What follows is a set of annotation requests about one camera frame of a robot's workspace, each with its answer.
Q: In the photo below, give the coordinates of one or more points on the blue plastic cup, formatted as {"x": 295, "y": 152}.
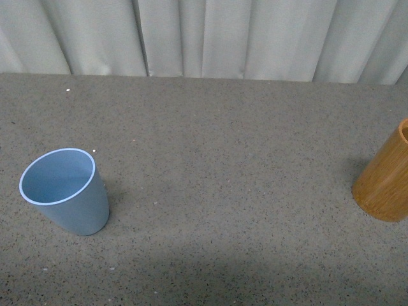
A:
{"x": 65, "y": 186}

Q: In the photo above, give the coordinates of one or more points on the grey pleated curtain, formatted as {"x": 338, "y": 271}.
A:
{"x": 322, "y": 41}

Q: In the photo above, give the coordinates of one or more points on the bamboo chopstick holder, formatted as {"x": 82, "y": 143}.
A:
{"x": 381, "y": 189}

